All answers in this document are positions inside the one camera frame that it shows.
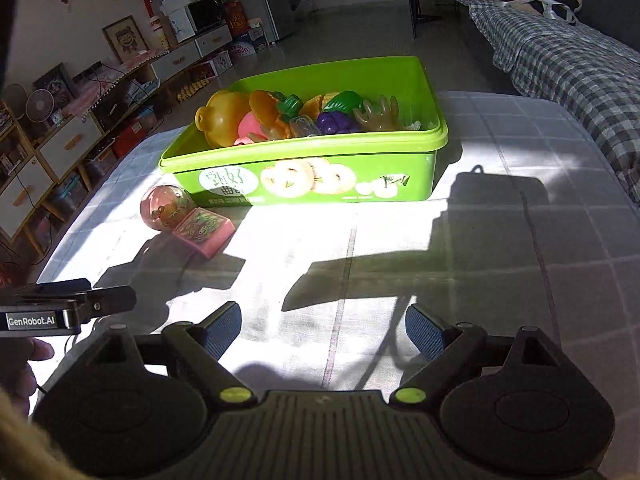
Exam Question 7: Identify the grey plaid blanket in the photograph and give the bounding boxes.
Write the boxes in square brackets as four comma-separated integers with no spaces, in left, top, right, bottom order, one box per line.
[457,0,639,202]

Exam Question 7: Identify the small white fan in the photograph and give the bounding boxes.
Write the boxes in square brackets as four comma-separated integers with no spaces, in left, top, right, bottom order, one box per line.
[25,89,55,124]

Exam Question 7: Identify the person left hand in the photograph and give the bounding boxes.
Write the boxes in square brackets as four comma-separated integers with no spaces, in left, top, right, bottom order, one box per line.
[0,338,54,416]

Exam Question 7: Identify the white drawer cabinet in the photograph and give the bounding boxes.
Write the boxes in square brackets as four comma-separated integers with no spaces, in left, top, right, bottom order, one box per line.
[151,25,232,81]

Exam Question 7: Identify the translucent tan hand toy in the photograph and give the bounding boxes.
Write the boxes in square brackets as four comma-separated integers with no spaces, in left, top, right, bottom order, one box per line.
[352,96,404,132]

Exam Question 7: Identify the framed picture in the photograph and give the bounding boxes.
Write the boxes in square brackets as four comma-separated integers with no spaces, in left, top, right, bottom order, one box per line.
[102,15,149,63]

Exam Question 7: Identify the orange toy pumpkin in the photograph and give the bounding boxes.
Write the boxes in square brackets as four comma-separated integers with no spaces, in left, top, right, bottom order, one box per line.
[248,90,303,140]

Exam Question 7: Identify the purple toy grapes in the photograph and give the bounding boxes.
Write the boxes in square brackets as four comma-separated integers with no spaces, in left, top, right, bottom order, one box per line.
[317,112,361,134]

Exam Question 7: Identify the pink round toy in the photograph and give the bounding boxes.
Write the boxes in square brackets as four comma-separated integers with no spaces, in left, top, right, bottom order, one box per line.
[234,112,269,145]

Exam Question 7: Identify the yellow toy pot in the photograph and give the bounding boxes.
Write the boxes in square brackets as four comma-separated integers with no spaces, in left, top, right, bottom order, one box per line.
[194,90,250,148]

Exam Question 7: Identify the pink card box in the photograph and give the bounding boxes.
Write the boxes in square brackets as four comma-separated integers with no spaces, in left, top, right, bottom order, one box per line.
[172,207,235,259]

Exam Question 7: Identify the white checked tablecloth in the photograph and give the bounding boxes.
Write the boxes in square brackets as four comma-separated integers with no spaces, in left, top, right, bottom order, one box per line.
[38,92,639,478]

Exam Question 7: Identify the white microwave box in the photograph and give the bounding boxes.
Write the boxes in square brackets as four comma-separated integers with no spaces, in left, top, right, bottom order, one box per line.
[160,0,226,44]

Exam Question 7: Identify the green toy vegetable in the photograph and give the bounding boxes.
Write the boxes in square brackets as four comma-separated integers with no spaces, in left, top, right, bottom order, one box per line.
[321,90,362,115]

